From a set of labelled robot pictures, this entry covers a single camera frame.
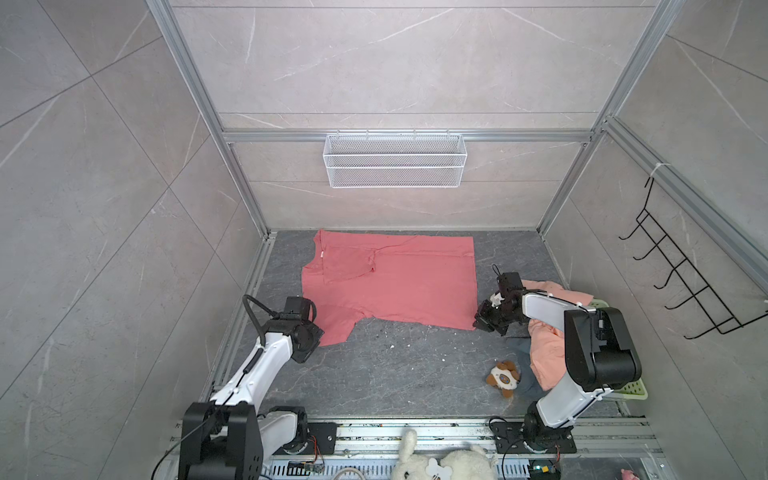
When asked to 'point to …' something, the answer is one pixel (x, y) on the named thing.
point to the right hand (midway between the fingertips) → (473, 319)
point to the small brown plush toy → (505, 377)
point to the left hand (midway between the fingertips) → (315, 332)
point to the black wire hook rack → (694, 302)
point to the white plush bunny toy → (474, 463)
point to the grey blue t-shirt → (528, 383)
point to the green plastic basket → (636, 391)
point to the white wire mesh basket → (395, 161)
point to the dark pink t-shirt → (425, 280)
